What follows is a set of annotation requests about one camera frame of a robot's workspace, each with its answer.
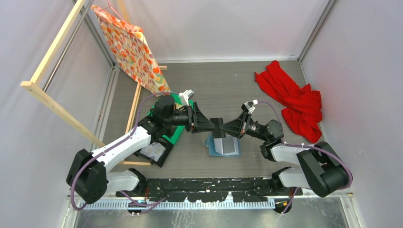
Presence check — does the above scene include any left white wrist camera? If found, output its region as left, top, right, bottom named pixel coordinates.
left=178, top=89, right=194, bottom=106

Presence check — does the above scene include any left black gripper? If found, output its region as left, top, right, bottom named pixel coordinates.
left=164, top=102, right=214, bottom=133

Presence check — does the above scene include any green plastic bin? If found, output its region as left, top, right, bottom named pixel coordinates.
left=147, top=94, right=187, bottom=144

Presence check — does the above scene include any floral orange fabric bag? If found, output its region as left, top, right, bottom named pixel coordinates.
left=91, top=5, right=170, bottom=94

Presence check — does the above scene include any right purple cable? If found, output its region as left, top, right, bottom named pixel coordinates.
left=253, top=100, right=353, bottom=216

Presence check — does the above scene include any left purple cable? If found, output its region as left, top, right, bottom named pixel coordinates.
left=69, top=91, right=180, bottom=216

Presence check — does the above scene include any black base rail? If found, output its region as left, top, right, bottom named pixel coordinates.
left=126, top=177, right=295, bottom=203

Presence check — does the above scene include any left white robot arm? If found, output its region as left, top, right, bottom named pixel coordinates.
left=66, top=91, right=215, bottom=204

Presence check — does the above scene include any red cloth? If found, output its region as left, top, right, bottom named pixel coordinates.
left=254, top=60, right=323, bottom=143

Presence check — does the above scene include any wooden frame rack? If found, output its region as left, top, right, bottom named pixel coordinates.
left=20, top=0, right=167, bottom=166

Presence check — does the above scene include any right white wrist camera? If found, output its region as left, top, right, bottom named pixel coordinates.
left=241, top=99, right=259, bottom=114

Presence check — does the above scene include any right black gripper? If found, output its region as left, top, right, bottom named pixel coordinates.
left=219, top=111, right=270, bottom=143

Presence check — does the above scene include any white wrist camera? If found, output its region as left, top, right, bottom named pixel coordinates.
left=178, top=89, right=194, bottom=106
left=241, top=99, right=259, bottom=114

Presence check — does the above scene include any grey credit card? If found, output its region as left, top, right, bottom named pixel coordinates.
left=210, top=118, right=226, bottom=139

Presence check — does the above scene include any purple cable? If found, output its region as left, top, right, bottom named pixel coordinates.
left=69, top=91, right=180, bottom=216
left=253, top=100, right=353, bottom=216

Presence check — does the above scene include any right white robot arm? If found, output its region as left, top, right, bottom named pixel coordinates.
left=219, top=112, right=353, bottom=198

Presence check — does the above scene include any black tray with paper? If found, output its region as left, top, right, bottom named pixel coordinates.
left=134, top=137, right=174, bottom=167

